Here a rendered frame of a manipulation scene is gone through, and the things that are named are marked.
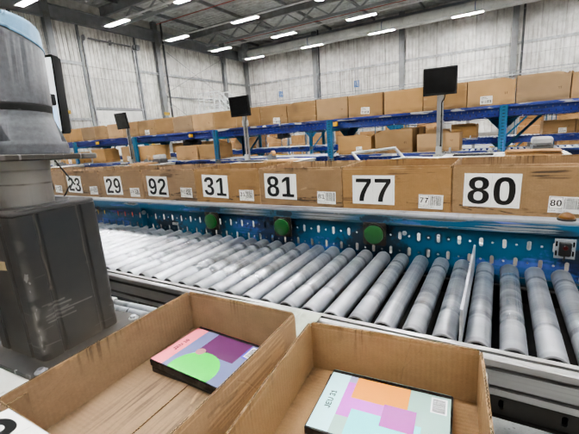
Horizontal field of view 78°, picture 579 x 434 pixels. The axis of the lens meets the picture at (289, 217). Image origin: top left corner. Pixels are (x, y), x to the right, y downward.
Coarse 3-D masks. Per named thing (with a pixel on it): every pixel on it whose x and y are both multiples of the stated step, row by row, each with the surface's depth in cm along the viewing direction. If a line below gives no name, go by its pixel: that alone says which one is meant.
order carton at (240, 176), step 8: (200, 168) 180; (208, 168) 185; (216, 168) 191; (224, 168) 196; (232, 168) 200; (240, 168) 198; (248, 168) 160; (256, 168) 158; (200, 176) 175; (232, 176) 165; (240, 176) 163; (248, 176) 160; (256, 176) 158; (200, 184) 176; (232, 184) 166; (240, 184) 164; (248, 184) 162; (256, 184) 160; (200, 192) 178; (232, 192) 167; (256, 192) 161; (200, 200) 179; (208, 200) 176; (216, 200) 173; (224, 200) 171; (232, 200) 169; (256, 200) 162
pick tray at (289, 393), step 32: (288, 352) 57; (320, 352) 66; (352, 352) 63; (384, 352) 61; (416, 352) 58; (448, 352) 56; (480, 352) 53; (288, 384) 57; (320, 384) 62; (416, 384) 59; (448, 384) 57; (480, 384) 51; (256, 416) 48; (288, 416) 56; (480, 416) 50
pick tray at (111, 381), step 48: (144, 336) 72; (240, 336) 77; (288, 336) 67; (48, 384) 56; (96, 384) 63; (144, 384) 65; (240, 384) 54; (48, 432) 44; (96, 432) 55; (144, 432) 54; (192, 432) 45
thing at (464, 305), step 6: (474, 246) 111; (474, 252) 106; (474, 258) 109; (474, 264) 111; (468, 270) 94; (474, 270) 114; (468, 276) 90; (468, 282) 87; (468, 288) 88; (468, 294) 89; (462, 300) 78; (468, 300) 91; (462, 306) 76; (468, 306) 92; (462, 312) 74; (462, 318) 75; (462, 324) 75; (462, 330) 76; (462, 336) 77
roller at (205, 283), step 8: (264, 248) 143; (272, 248) 146; (248, 256) 134; (256, 256) 136; (232, 264) 126; (240, 264) 128; (216, 272) 120; (224, 272) 121; (232, 272) 123; (208, 280) 115; (216, 280) 117; (208, 288) 113
